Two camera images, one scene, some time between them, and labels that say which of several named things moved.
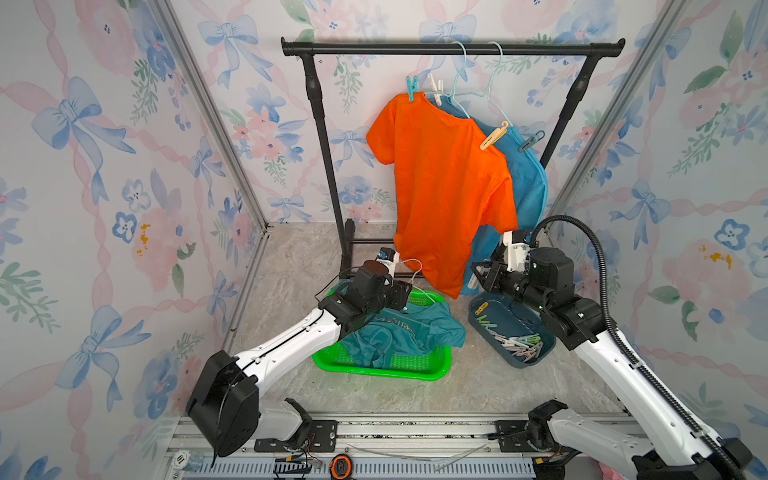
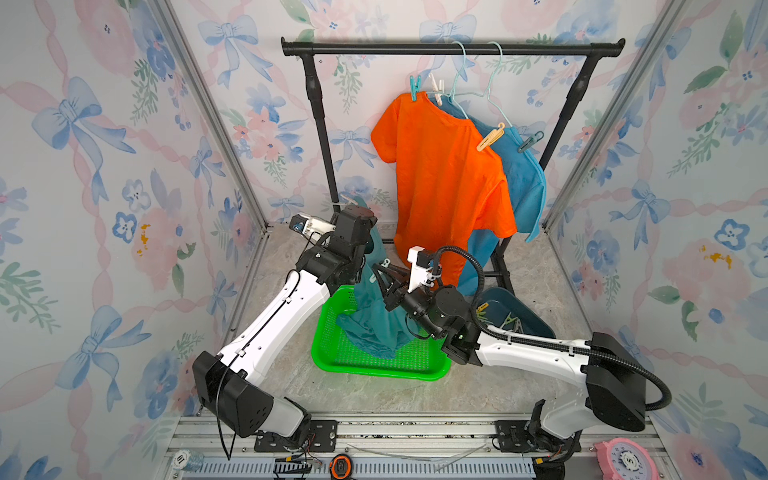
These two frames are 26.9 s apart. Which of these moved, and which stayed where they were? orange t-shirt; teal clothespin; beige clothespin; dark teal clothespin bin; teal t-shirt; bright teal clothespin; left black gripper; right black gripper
Moved: right black gripper; left black gripper
Stayed: teal t-shirt; orange t-shirt; beige clothespin; teal clothespin; dark teal clothespin bin; bright teal clothespin
